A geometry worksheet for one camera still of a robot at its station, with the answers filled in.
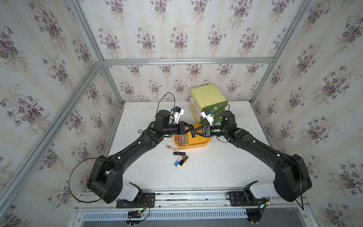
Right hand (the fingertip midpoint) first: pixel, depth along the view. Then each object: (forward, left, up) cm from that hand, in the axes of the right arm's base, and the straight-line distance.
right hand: (195, 133), depth 75 cm
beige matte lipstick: (+7, +7, -21) cm, 23 cm away
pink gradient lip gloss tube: (+2, +14, -22) cm, 26 cm away
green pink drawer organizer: (+28, -9, -1) cm, 30 cm away
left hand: (+1, +1, +2) cm, 2 cm away
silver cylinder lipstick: (+8, +5, -20) cm, 22 cm away
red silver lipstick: (+7, +11, -21) cm, 25 cm away
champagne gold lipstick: (+7, +9, -21) cm, 24 cm away
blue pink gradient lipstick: (-8, +9, -21) cm, 24 cm away
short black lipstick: (-3, +9, -21) cm, 23 cm away
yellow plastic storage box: (+5, -4, -19) cm, 20 cm away
